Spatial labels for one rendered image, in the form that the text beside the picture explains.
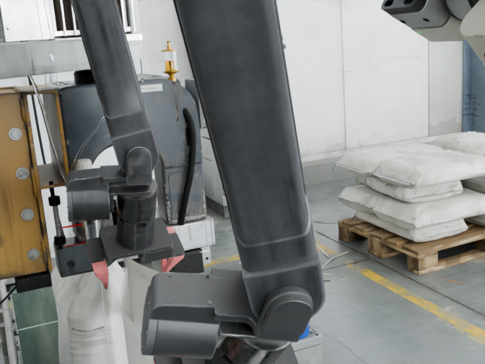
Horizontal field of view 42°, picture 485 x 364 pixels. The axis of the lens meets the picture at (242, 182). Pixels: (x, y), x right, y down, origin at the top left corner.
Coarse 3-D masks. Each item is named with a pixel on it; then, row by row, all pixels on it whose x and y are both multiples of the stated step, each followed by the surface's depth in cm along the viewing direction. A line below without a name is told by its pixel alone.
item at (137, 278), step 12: (132, 264) 106; (132, 276) 107; (144, 276) 103; (132, 288) 108; (144, 288) 103; (120, 300) 91; (132, 300) 109; (144, 300) 104; (132, 312) 111; (132, 324) 82; (132, 336) 83; (132, 348) 84; (132, 360) 85; (144, 360) 81
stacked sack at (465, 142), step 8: (448, 136) 434; (456, 136) 431; (464, 136) 426; (472, 136) 424; (480, 136) 423; (440, 144) 428; (448, 144) 423; (456, 144) 417; (464, 144) 412; (472, 144) 406; (480, 144) 402; (464, 152) 409; (472, 152) 403; (480, 152) 397
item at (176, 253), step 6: (168, 228) 102; (174, 234) 100; (174, 240) 99; (174, 246) 98; (180, 246) 98; (156, 252) 95; (162, 252) 96; (168, 252) 96; (174, 252) 97; (180, 252) 97; (144, 258) 95; (150, 258) 95; (156, 258) 96; (162, 258) 96; (174, 258) 97; (180, 258) 98; (162, 264) 103; (168, 264) 100; (174, 264) 100; (162, 270) 104; (168, 270) 102
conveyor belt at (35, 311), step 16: (48, 288) 277; (16, 304) 262; (32, 304) 261; (48, 304) 260; (16, 320) 246; (32, 320) 245; (48, 320) 244; (32, 336) 231; (48, 336) 231; (32, 352) 219; (48, 352) 218
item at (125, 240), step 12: (108, 228) 97; (120, 228) 92; (132, 228) 91; (144, 228) 92; (156, 228) 98; (108, 240) 95; (120, 240) 94; (132, 240) 93; (144, 240) 93; (156, 240) 96; (168, 240) 96; (108, 252) 93; (120, 252) 93; (132, 252) 93; (144, 252) 94
